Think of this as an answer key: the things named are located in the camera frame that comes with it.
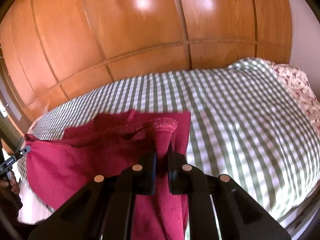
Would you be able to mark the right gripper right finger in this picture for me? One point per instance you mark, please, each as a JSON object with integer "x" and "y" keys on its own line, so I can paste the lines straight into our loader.
{"x": 218, "y": 207}

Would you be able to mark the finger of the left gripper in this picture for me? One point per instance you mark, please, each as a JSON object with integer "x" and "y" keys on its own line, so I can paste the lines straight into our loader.
{"x": 7, "y": 165}

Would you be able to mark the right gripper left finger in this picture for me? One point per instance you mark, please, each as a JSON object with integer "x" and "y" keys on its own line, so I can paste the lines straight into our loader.
{"x": 102, "y": 210}

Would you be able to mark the dark red sweater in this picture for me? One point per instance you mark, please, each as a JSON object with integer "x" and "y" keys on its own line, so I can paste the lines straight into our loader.
{"x": 57, "y": 169}

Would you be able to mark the person's left hand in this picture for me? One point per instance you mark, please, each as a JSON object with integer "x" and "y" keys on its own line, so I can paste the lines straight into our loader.
{"x": 9, "y": 186}

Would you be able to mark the wooden framed doorway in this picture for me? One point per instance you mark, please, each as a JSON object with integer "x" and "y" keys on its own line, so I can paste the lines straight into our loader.
{"x": 13, "y": 123}

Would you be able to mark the green white checkered bedspread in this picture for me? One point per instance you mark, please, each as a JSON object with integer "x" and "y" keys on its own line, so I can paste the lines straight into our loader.
{"x": 243, "y": 123}

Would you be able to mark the floral patterned pillow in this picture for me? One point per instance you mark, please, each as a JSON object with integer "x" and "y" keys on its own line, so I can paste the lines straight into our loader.
{"x": 297, "y": 84}

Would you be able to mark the white bed frame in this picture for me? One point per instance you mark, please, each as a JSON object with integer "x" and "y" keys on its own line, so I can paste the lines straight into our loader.
{"x": 300, "y": 217}

